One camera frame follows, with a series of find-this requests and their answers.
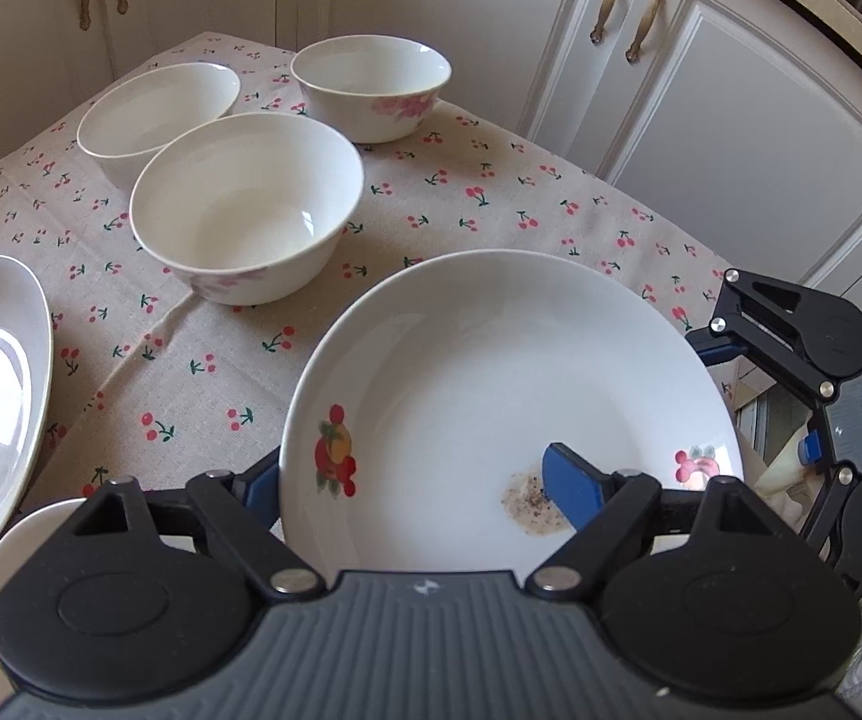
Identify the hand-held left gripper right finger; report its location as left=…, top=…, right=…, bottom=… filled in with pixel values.
left=524, top=442, right=784, bottom=602

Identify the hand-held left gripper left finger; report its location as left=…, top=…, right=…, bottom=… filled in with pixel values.
left=71, top=448, right=327, bottom=602

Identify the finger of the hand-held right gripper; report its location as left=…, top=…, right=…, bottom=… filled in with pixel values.
left=798, top=427, right=855, bottom=567
left=686, top=268, right=837, bottom=400

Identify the white bowl pink flower print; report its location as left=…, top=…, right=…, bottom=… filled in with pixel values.
left=290, top=34, right=453, bottom=143
left=129, top=112, right=366, bottom=307

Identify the white ceramic bowl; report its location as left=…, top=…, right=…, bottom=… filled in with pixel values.
left=76, top=64, right=242, bottom=188

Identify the cream plastic bottle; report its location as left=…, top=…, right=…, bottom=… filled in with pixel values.
left=756, top=426, right=814, bottom=497

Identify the cherry-print tablecloth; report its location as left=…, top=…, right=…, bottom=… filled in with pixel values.
left=0, top=31, right=747, bottom=720

